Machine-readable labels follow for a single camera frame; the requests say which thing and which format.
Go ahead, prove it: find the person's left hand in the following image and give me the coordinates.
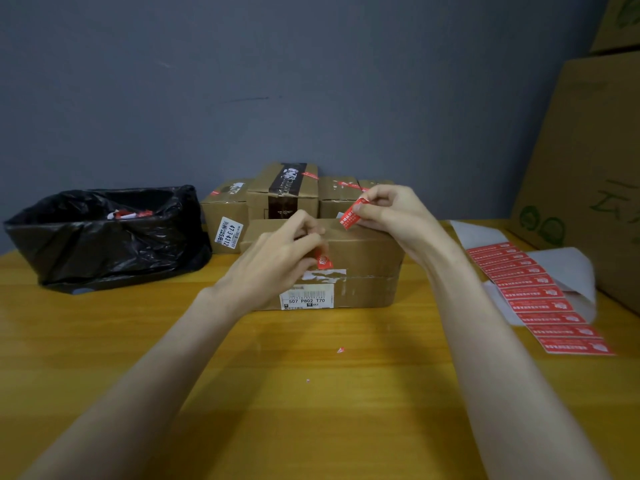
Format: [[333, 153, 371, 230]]
[[207, 209, 329, 318]]

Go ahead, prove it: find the person's right hand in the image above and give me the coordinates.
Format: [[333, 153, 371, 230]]
[[352, 184, 459, 271]]

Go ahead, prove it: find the white barcode label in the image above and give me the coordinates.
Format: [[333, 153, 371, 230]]
[[279, 283, 335, 311]]

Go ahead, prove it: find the white printed price label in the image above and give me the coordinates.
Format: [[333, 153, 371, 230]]
[[213, 216, 245, 251]]

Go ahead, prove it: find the long brown cardboard box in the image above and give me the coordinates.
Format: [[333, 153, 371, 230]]
[[239, 218, 406, 311]]

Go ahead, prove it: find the box with black tape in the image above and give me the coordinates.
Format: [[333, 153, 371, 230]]
[[245, 162, 320, 221]]

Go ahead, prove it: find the red sticker label strip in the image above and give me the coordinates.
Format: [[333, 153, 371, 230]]
[[465, 241, 616, 357]]

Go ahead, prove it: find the person's right forearm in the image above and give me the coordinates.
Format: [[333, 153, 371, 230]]
[[425, 244, 613, 480]]

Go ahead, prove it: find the person's left forearm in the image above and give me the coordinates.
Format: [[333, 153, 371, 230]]
[[19, 287, 251, 480]]

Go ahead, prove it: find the white backing paper strip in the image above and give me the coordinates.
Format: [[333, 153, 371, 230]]
[[449, 219, 597, 327]]

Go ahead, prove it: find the black plastic trash bag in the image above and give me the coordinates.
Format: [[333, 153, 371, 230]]
[[3, 184, 213, 295]]

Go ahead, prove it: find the large green printed carton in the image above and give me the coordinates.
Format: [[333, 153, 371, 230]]
[[589, 0, 640, 55], [509, 50, 640, 315]]

